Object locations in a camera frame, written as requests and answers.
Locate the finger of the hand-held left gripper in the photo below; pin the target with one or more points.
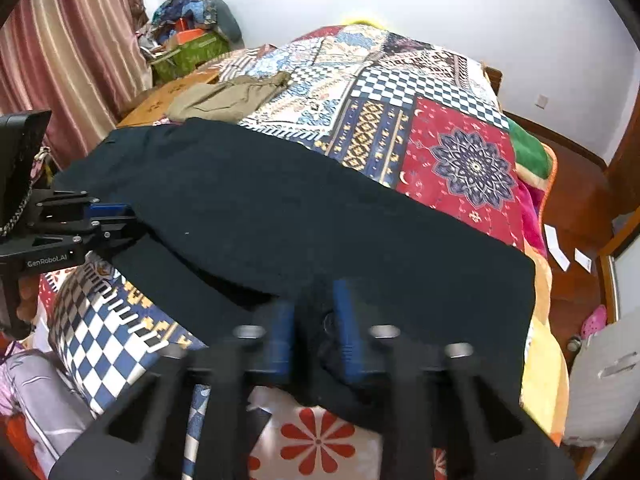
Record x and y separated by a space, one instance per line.
112 232
107 210

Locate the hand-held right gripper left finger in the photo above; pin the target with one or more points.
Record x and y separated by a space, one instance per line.
282 340

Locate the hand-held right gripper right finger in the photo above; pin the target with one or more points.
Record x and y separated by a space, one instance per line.
347 330

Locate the dark navy pants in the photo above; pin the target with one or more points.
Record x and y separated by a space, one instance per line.
250 200

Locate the khaki pants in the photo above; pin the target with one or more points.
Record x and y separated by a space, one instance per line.
225 97

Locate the person's left hand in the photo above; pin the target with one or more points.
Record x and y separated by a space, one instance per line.
27 300

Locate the white red flower bedsheet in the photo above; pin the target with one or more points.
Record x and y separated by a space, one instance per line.
315 435

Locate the brown cardboard box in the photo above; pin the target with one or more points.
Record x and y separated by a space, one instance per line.
150 105

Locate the grey floral cloth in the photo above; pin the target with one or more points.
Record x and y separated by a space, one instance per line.
45 395

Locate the green cardboard box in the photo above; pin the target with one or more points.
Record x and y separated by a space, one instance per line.
192 55

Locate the striped pink curtain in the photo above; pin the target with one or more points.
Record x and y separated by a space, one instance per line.
65 35

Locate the yellow blanket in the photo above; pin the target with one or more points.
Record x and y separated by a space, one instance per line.
547 360

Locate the pink fleece blanket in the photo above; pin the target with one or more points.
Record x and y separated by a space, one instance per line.
532 220

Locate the pile of colourful clothes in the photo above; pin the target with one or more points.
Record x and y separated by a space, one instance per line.
200 7

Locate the white paper slip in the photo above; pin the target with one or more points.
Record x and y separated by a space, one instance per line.
583 259
556 247

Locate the patchwork printed blanket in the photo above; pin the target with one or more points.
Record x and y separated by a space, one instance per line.
400 110

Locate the pink slipper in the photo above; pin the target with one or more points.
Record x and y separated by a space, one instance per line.
594 322

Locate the green fleece blanket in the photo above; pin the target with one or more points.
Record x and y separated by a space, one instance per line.
530 150

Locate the wooden bed headboard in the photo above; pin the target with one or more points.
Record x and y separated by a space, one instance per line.
494 79

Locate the yellow pillow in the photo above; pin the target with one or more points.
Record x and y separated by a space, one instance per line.
362 23

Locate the white wall socket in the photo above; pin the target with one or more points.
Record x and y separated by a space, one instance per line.
541 101

